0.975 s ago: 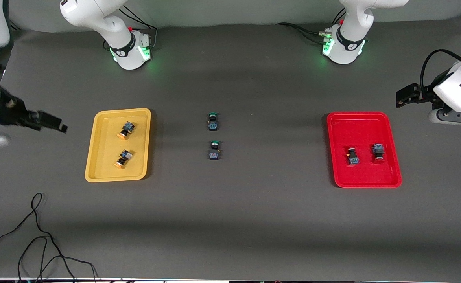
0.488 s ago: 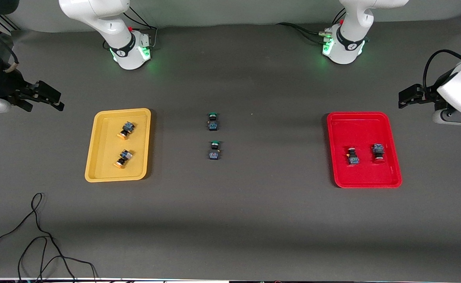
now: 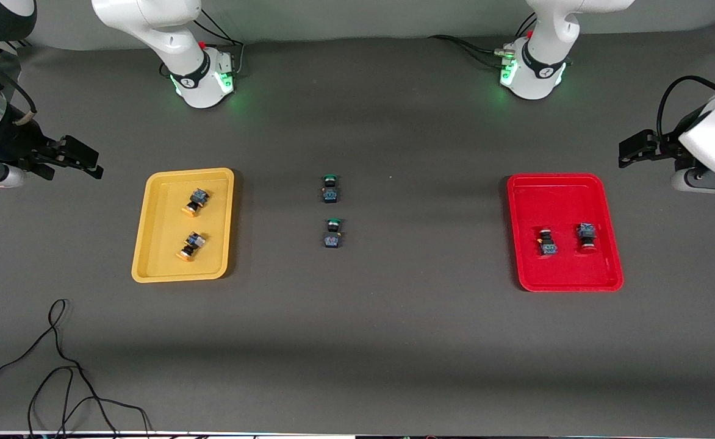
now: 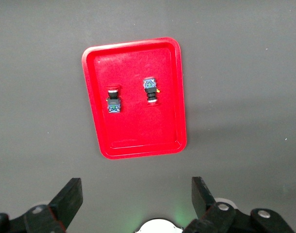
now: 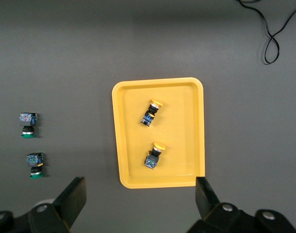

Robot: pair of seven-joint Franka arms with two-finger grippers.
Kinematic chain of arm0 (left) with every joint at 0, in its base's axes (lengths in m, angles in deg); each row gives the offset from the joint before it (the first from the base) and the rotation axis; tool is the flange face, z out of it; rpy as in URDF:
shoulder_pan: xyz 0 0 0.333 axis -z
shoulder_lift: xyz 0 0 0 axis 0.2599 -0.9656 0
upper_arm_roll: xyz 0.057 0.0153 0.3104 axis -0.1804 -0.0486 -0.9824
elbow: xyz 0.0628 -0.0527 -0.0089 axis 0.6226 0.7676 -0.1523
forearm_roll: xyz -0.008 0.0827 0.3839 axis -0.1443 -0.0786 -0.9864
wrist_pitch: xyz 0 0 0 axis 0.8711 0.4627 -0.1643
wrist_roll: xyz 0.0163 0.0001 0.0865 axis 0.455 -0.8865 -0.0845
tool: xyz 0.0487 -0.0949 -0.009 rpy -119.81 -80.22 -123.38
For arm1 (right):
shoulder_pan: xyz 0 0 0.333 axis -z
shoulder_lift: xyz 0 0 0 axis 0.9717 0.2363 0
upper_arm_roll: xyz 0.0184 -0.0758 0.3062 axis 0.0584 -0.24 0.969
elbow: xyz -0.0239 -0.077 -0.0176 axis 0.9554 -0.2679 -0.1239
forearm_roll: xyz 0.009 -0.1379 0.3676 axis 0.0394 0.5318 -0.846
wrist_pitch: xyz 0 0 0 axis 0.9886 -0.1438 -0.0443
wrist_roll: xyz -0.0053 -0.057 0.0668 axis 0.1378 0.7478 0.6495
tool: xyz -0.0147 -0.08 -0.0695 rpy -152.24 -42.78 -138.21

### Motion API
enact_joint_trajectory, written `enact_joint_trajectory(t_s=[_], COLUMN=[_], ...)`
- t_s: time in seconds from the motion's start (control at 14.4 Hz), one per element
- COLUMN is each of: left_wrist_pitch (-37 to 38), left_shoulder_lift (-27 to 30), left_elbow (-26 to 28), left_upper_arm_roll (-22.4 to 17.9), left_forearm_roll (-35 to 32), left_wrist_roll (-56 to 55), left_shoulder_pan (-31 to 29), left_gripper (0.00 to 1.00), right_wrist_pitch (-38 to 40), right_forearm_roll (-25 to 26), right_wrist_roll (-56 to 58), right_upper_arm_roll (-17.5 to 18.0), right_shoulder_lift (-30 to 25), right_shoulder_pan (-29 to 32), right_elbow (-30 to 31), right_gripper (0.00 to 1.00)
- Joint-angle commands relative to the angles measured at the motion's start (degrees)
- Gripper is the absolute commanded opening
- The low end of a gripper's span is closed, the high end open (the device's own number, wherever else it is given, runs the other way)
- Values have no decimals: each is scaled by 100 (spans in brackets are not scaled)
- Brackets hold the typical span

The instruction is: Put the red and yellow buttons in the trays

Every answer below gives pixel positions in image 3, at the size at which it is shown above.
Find red mushroom push button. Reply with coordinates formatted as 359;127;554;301
537;227;559;257
575;223;598;252

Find yellow push button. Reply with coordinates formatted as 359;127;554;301
182;188;210;217
176;231;206;262

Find red plastic tray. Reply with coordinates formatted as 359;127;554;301
506;173;625;293

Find yellow plastic tray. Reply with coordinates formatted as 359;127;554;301
131;167;236;284

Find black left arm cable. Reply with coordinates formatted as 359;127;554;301
656;75;715;144

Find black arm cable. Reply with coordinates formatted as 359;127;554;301
0;46;38;126
656;75;715;144

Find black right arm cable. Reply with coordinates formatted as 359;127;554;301
0;46;38;126

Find loose black cable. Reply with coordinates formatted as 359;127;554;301
27;366;153;439
0;298;117;439

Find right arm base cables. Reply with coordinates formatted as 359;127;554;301
184;6;246;77

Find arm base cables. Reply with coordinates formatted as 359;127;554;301
426;12;538;69
184;6;246;77

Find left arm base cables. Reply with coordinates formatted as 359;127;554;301
426;12;538;69

